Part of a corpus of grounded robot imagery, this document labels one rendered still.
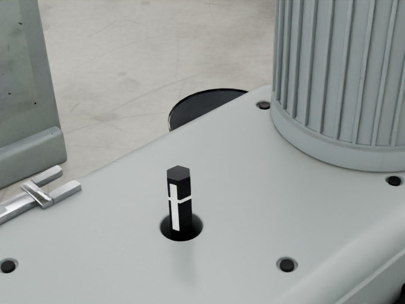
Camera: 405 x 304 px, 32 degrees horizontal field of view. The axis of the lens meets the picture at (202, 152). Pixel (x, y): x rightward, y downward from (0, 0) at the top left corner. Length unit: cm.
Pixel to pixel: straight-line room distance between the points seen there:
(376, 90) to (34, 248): 32
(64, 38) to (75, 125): 108
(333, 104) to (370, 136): 5
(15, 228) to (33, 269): 5
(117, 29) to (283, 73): 442
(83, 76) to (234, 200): 394
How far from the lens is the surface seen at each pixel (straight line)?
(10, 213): 64
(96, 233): 61
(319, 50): 62
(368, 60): 61
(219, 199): 63
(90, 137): 398
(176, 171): 57
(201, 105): 315
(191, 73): 448
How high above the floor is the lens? 231
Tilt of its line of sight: 37 degrees down
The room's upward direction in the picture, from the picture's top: 2 degrees counter-clockwise
